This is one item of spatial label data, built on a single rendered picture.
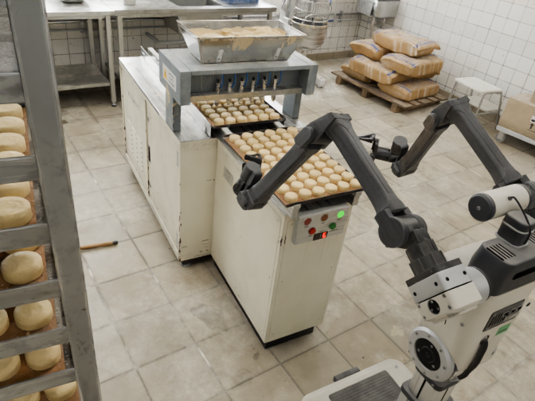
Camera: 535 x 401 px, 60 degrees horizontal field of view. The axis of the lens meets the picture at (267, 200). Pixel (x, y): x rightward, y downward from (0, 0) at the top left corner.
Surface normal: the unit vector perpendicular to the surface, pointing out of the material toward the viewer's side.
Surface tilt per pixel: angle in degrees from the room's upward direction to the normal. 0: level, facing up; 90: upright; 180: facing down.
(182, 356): 0
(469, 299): 30
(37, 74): 90
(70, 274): 90
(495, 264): 58
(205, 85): 90
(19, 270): 0
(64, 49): 90
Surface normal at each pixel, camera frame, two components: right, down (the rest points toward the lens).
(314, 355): 0.11, -0.83
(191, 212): 0.46, 0.53
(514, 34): -0.83, 0.22
